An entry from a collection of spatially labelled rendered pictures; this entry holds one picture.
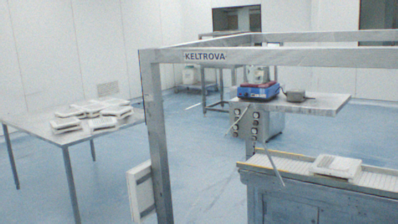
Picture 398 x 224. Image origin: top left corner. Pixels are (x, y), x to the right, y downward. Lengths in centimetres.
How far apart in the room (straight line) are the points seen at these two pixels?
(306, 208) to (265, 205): 26
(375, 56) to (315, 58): 18
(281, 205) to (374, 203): 56
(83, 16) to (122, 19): 97
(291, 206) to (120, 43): 623
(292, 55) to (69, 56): 621
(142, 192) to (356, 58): 108
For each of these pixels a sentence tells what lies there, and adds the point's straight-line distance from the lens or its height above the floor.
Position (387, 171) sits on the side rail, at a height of 85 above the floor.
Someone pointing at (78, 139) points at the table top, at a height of 85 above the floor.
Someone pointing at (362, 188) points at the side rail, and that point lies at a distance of 204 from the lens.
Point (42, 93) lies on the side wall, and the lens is 691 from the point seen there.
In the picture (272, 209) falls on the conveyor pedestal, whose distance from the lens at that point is 235.
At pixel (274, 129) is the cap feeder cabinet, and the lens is 516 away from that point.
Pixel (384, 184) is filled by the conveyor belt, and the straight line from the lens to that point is 217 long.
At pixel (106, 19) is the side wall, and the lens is 769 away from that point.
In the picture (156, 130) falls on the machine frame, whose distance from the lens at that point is 160.
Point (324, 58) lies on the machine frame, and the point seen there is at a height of 161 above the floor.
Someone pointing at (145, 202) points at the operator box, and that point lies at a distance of 173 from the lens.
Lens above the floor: 175
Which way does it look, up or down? 15 degrees down
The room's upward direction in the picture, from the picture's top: 4 degrees counter-clockwise
